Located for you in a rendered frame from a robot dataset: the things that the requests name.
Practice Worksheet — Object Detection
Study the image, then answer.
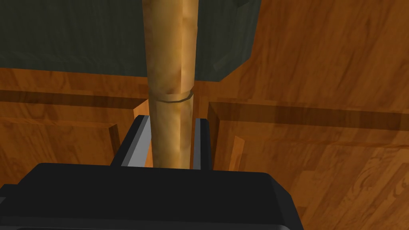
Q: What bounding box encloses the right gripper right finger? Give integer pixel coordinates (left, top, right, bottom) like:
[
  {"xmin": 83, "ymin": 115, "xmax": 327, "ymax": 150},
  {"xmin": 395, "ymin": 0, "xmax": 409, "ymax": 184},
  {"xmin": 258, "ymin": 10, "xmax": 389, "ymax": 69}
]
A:
[{"xmin": 191, "ymin": 118, "xmax": 214, "ymax": 171}]

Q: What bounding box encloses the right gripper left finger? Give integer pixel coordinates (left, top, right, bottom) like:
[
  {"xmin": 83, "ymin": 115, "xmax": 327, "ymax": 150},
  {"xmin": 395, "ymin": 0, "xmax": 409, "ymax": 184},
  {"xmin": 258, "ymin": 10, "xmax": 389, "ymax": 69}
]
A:
[{"xmin": 110, "ymin": 115, "xmax": 153, "ymax": 168}]

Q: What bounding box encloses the brass bar handle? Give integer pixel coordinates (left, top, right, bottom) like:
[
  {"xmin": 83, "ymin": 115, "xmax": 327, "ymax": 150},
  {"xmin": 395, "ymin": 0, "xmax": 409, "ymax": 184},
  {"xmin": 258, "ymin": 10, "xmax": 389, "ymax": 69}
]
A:
[{"xmin": 142, "ymin": 0, "xmax": 199, "ymax": 170}]

